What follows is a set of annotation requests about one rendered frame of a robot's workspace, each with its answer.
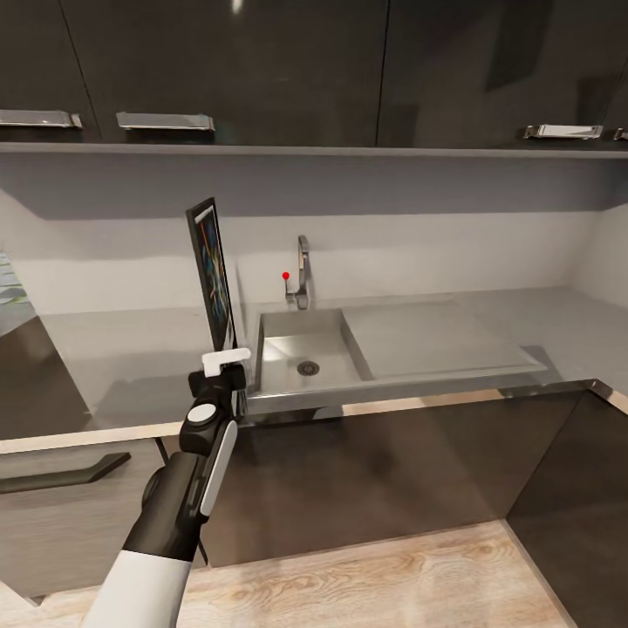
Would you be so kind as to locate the dishwasher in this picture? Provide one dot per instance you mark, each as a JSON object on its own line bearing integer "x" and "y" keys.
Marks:
{"x": 66, "y": 512}

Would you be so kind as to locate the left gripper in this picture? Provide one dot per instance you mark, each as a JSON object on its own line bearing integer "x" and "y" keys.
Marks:
{"x": 232, "y": 378}

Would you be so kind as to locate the drop in sink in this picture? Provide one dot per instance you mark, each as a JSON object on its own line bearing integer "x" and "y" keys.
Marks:
{"x": 312, "y": 350}

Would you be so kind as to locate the cabinet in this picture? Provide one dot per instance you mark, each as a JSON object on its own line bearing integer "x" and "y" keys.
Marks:
{"x": 504, "y": 79}
{"x": 222, "y": 77}

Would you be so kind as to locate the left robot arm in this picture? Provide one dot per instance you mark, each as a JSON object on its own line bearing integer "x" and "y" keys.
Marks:
{"x": 145, "y": 587}

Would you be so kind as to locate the poster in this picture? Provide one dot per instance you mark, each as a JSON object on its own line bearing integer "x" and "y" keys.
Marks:
{"x": 206, "y": 238}

